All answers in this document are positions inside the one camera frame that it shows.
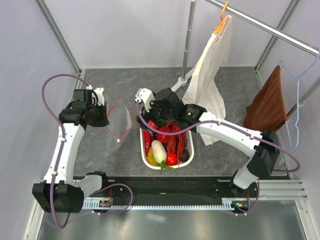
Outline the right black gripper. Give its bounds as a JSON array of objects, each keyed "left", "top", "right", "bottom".
[{"left": 135, "top": 97, "right": 175, "bottom": 135}]

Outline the red apple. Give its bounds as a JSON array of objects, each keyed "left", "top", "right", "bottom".
[{"left": 148, "top": 120, "right": 159, "bottom": 130}]

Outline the clear zip top bag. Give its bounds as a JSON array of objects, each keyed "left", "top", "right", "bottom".
[{"left": 102, "top": 97, "right": 134, "bottom": 158}]

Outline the white radish with leaves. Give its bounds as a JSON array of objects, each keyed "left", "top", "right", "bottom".
[{"left": 151, "top": 140, "right": 173, "bottom": 173}]

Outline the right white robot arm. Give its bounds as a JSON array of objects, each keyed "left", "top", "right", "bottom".
[{"left": 135, "top": 88, "right": 280, "bottom": 197}]

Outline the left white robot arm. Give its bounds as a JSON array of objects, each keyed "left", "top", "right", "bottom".
[{"left": 32, "top": 101, "right": 110, "bottom": 214}]

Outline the red chili pepper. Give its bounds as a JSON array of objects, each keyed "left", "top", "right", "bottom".
[{"left": 143, "top": 129, "right": 152, "bottom": 157}]

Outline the red crayfish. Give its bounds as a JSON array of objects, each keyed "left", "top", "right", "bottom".
[{"left": 166, "top": 132, "right": 187, "bottom": 165}]

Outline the white hanging shirt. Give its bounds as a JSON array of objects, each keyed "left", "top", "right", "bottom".
[{"left": 180, "top": 15, "right": 234, "bottom": 147}]

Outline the white plastic basket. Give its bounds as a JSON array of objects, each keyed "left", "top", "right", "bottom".
[{"left": 139, "top": 128, "right": 195, "bottom": 172}]

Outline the red tomato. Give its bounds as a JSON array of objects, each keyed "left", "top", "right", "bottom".
[{"left": 165, "top": 153, "right": 179, "bottom": 166}]

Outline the dark grape bunch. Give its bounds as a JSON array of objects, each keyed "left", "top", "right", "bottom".
[{"left": 179, "top": 151, "right": 190, "bottom": 163}]

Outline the yellow green mango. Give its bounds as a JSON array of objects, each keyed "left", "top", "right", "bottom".
[{"left": 147, "top": 147, "right": 160, "bottom": 167}]

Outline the brown hanging towel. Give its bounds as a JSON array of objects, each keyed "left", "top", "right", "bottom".
[{"left": 243, "top": 65, "right": 288, "bottom": 132}]

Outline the orange clothes hanger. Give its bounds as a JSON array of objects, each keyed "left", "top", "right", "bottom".
[{"left": 213, "top": 1, "right": 229, "bottom": 35}]

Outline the metal clothes rack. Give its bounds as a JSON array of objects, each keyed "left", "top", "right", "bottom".
[{"left": 161, "top": 0, "right": 320, "bottom": 113}]

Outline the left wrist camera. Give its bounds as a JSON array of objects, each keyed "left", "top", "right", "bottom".
[{"left": 86, "top": 85, "right": 105, "bottom": 106}]

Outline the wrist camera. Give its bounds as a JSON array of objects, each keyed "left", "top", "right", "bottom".
[
  {"left": 86, "top": 85, "right": 105, "bottom": 106},
  {"left": 135, "top": 88, "right": 155, "bottom": 113}
]

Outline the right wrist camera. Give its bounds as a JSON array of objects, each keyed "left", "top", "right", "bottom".
[{"left": 135, "top": 88, "right": 155, "bottom": 113}]

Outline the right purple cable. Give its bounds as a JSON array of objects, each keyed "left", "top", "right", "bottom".
[{"left": 135, "top": 101, "right": 301, "bottom": 217}]

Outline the purple cable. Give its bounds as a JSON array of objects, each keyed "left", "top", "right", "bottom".
[
  {"left": 135, "top": 101, "right": 301, "bottom": 217},
  {"left": 41, "top": 73, "right": 133, "bottom": 229}
]

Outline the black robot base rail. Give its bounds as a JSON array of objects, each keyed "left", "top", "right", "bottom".
[{"left": 72, "top": 174, "right": 261, "bottom": 207}]

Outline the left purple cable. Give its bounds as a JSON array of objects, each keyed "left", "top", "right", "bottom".
[{"left": 41, "top": 73, "right": 133, "bottom": 229}]

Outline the white slotted cable duct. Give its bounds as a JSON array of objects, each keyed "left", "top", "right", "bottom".
[{"left": 82, "top": 197, "right": 235, "bottom": 211}]

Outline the blue wire hanger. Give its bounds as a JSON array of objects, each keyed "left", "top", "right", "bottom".
[{"left": 279, "top": 46, "right": 320, "bottom": 149}]

